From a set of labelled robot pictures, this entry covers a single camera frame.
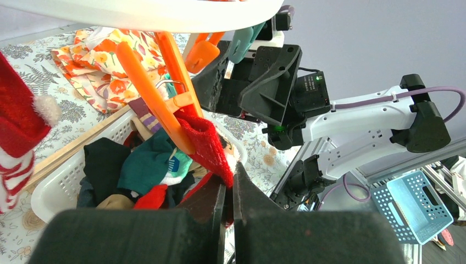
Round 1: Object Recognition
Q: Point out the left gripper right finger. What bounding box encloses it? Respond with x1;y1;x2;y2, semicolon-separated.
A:
232;162;280;263

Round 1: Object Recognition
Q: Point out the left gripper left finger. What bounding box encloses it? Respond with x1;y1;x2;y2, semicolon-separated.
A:
176;175;226;263

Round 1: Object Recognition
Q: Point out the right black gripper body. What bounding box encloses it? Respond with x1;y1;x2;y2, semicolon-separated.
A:
192;41;302;126

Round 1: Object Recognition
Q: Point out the red bear christmas sock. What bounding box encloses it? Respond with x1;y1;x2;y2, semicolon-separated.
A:
175;111;240;189

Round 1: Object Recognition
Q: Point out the white round clip hanger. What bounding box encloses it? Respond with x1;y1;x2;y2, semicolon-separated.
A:
0;0;286;156

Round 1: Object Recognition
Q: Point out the red white striped sock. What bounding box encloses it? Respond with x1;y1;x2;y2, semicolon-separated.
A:
1;56;62;213

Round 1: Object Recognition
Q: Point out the plain red santa sock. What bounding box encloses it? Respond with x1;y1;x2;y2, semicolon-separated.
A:
134;184;168;210

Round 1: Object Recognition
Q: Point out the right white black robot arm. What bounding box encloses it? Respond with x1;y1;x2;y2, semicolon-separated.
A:
192;41;451;210

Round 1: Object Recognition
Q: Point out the dark green sock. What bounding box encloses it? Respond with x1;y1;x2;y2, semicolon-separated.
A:
117;129;175;195

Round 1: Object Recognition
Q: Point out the tan brown sock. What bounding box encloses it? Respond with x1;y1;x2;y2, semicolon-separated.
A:
96;194;135;210

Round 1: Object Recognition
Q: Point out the purple striped sock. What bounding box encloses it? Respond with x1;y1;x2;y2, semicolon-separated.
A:
128;97;162;134

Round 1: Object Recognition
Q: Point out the black sock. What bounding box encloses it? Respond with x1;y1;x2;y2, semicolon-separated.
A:
84;137;131;204

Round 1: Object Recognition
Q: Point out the light blue plastic basket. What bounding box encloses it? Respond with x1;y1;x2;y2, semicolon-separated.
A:
371;170;453;245

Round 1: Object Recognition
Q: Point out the orange floral cloth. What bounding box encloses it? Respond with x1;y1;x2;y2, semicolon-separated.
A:
51;28;167;113

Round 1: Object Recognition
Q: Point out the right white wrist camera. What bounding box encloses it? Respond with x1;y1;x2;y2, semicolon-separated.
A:
246;10;293;58

